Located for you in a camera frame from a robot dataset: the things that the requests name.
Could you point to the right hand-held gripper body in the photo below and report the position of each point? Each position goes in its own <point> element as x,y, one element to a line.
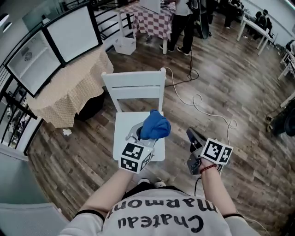
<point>216,152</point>

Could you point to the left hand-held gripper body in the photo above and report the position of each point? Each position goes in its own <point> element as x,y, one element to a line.
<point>134,156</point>

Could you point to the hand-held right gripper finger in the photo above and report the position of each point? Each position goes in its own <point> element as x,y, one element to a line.
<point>200,141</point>
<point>191,140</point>

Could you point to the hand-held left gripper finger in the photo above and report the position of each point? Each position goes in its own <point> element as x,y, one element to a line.
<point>133,131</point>
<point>152,141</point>

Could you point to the white wooden chair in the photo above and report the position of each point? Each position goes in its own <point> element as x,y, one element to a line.
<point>124,129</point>

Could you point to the blue cloth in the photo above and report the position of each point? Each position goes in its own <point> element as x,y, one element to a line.
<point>154,124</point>

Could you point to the person's left forearm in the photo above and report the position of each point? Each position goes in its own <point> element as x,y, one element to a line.
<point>110,193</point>

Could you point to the person's right forearm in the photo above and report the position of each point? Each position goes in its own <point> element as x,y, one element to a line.
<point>216,191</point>

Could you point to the person's left white shoe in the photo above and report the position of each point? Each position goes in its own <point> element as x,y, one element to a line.
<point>144,181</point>

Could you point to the person's white shoe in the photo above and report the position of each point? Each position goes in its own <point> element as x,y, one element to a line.
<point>160,184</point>
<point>144,181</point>

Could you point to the person's black trousers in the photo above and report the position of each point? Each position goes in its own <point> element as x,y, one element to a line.
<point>147,189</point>

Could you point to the person's right white shoe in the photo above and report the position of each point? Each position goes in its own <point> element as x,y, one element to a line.
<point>160,184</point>

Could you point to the crumpled white paper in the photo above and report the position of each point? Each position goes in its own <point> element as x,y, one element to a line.
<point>66,132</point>

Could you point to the black floor equipment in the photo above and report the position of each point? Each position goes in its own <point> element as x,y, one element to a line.
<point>284,123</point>

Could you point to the person's white printed shirt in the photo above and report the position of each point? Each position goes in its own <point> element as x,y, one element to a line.
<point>149,231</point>

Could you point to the round table with beige tablecloth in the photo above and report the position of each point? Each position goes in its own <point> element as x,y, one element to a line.
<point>69,87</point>

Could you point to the white wooden furniture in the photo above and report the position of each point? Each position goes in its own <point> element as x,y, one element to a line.
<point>287,69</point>

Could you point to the table with purple checked tablecloth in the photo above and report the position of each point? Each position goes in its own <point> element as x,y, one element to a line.
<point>152,23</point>

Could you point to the black metal railing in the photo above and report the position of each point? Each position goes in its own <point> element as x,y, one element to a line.
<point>23,108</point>

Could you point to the grey door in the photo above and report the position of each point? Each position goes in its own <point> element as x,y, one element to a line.
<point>18,179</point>

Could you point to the white carton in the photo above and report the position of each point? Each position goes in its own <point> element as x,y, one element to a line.
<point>149,5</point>

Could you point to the white desk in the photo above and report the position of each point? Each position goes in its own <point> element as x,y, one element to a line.
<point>255,26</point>

